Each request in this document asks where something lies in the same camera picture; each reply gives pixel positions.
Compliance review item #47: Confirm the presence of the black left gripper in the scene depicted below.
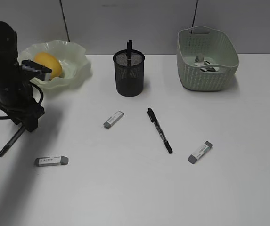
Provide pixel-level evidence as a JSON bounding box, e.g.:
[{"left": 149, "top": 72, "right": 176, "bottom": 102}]
[{"left": 0, "top": 60, "right": 52, "bottom": 132}]

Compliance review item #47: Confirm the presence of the black marker pen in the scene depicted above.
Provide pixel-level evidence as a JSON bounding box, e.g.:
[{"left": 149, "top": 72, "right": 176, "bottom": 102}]
[
  {"left": 126, "top": 40, "right": 132, "bottom": 67},
  {"left": 147, "top": 108, "right": 173, "bottom": 154},
  {"left": 0, "top": 126, "right": 25, "bottom": 157}
]

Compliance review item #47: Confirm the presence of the yellow mango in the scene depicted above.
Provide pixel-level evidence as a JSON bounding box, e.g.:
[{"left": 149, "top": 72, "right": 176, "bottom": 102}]
[{"left": 34, "top": 52, "right": 63, "bottom": 80}]

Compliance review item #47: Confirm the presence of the white waste paper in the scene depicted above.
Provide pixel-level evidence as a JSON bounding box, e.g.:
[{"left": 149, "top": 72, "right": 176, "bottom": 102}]
[{"left": 194, "top": 54, "right": 219, "bottom": 72}]

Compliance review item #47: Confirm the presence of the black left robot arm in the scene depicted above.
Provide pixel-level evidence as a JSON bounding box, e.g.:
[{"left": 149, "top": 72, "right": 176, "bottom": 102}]
[{"left": 0, "top": 21, "right": 52, "bottom": 132}]

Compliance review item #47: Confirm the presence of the grey white eraser left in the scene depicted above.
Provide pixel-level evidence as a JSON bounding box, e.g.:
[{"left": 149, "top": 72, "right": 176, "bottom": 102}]
[{"left": 34, "top": 156, "right": 69, "bottom": 167}]

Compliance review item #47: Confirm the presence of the grey white eraser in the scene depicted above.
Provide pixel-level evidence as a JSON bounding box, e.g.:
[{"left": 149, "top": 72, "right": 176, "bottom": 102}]
[
  {"left": 188, "top": 141, "right": 213, "bottom": 164},
  {"left": 103, "top": 111, "right": 124, "bottom": 129},
  {"left": 34, "top": 156, "right": 69, "bottom": 167}
]

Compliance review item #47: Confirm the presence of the pale green wavy plate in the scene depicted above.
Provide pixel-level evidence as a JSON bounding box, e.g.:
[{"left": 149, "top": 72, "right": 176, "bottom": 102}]
[{"left": 18, "top": 40, "right": 91, "bottom": 90}]

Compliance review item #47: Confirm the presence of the grey white eraser middle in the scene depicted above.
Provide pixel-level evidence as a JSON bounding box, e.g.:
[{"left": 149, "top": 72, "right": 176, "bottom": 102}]
[{"left": 103, "top": 111, "right": 124, "bottom": 129}]

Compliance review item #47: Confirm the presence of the black mesh pen holder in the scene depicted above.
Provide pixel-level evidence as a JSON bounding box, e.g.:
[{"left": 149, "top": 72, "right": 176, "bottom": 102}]
[{"left": 113, "top": 49, "right": 145, "bottom": 97}]

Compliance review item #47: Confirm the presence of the grey white eraser right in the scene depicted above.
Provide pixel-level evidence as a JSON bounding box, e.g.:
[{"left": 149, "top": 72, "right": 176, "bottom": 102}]
[{"left": 188, "top": 141, "right": 213, "bottom": 164}]

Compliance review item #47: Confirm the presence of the pale green woven basket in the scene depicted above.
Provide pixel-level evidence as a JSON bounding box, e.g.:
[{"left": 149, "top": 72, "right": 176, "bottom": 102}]
[{"left": 177, "top": 26, "right": 239, "bottom": 92}]

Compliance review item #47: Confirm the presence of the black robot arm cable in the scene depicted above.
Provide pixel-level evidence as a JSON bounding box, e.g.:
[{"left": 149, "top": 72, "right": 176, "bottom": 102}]
[{"left": 0, "top": 80, "right": 45, "bottom": 120}]

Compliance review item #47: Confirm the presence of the black wall cable left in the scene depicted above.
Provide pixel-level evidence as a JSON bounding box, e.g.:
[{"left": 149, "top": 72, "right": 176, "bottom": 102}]
[{"left": 59, "top": 0, "right": 71, "bottom": 42}]

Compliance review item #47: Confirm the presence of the black wall cable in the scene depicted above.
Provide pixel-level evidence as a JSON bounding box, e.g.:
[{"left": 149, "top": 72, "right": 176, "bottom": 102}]
[
  {"left": 59, "top": 0, "right": 71, "bottom": 42},
  {"left": 192, "top": 0, "right": 199, "bottom": 28}
]

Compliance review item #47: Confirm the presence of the black wall cable right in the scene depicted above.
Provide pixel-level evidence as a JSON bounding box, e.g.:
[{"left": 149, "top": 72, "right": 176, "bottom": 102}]
[{"left": 192, "top": 0, "right": 199, "bottom": 28}]

